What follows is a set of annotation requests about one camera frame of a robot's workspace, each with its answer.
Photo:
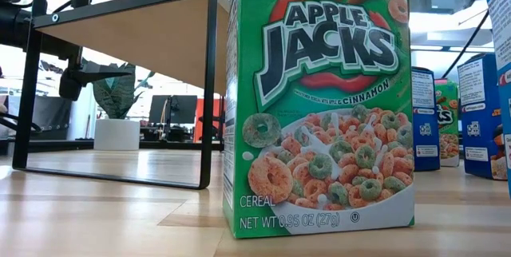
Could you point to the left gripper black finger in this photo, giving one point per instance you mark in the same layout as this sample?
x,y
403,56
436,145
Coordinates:
x,y
96,81
100,71

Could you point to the green Apple Jacks cereal box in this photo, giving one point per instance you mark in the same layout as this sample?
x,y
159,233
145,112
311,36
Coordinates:
x,y
319,89
448,97

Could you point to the blue Frosted Flakes cereal box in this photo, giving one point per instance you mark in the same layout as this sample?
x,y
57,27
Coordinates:
x,y
479,137
425,137

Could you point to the light-blue Rice Krispies cereal box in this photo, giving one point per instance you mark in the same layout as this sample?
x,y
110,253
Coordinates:
x,y
504,49

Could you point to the black-framed wooden shelf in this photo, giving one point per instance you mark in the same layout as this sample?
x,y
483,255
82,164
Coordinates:
x,y
139,37

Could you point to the green snake plant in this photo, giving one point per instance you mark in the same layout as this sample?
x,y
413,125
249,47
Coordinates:
x,y
116,93

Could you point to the black draped desk panel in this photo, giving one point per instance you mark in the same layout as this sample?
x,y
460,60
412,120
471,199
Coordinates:
x,y
52,117

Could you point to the white planter pot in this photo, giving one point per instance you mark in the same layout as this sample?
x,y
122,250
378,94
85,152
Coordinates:
x,y
117,135

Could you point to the dark computer monitor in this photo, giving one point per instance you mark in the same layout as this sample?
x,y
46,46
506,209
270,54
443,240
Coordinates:
x,y
179,109

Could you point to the red-orange office partition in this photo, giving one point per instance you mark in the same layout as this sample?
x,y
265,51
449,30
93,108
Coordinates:
x,y
197,121

